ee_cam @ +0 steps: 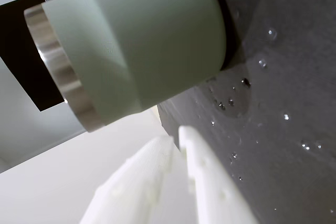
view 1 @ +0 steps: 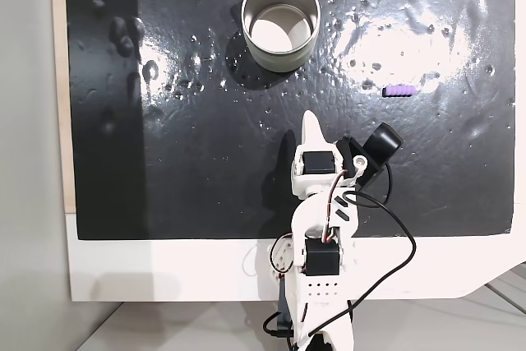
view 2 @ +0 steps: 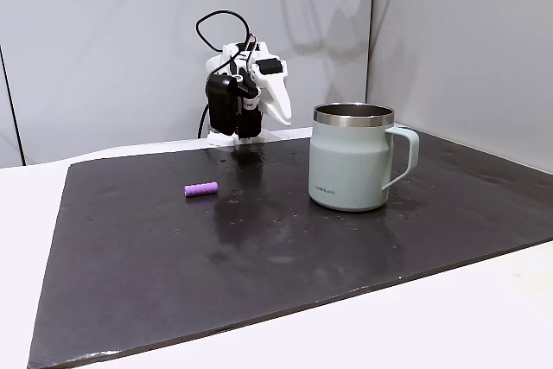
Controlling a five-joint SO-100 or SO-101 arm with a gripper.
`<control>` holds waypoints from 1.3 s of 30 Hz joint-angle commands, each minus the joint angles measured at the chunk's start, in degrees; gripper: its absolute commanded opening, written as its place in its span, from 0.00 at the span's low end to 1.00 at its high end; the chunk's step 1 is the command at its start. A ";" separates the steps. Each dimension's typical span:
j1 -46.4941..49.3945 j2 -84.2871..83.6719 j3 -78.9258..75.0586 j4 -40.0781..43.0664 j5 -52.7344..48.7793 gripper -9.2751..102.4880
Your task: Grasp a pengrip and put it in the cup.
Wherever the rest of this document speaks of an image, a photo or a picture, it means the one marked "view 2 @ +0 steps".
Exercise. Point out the purple ribbed pen grip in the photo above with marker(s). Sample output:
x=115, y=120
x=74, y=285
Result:
x=201, y=189

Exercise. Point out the pale green steel-rimmed mug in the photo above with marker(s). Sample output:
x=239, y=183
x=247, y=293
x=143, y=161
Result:
x=345, y=161

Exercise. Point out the black table mat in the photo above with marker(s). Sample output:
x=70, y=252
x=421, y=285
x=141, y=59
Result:
x=216, y=265

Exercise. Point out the black oval camera box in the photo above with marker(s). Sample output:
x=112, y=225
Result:
x=221, y=103

